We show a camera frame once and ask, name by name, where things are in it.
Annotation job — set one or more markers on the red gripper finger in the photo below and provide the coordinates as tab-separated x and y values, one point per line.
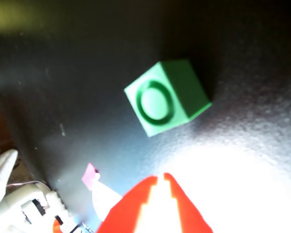
126	213
189	216

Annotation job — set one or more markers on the pink tape strip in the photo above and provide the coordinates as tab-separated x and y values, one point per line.
89	177

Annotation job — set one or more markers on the black table mat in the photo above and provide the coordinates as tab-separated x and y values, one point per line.
63	97

